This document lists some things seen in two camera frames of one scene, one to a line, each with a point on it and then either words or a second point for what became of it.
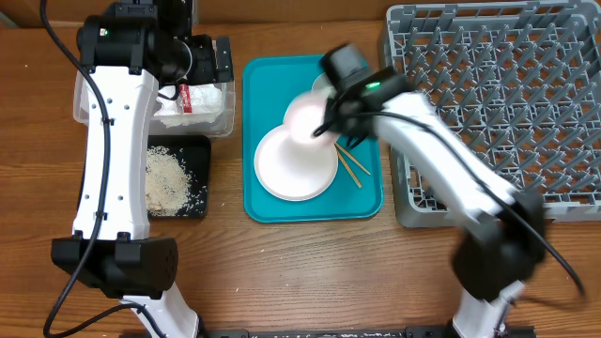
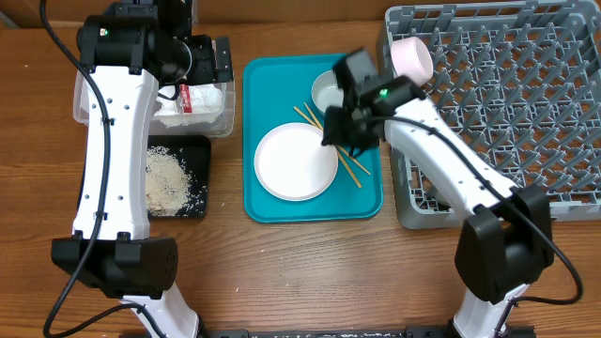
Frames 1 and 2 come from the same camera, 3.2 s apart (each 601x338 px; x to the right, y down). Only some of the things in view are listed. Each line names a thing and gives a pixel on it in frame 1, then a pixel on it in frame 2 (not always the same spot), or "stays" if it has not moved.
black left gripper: [207, 71] stays
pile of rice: [167, 183] stays
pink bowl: [303, 113] -> [410, 59]
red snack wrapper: [185, 98] stays
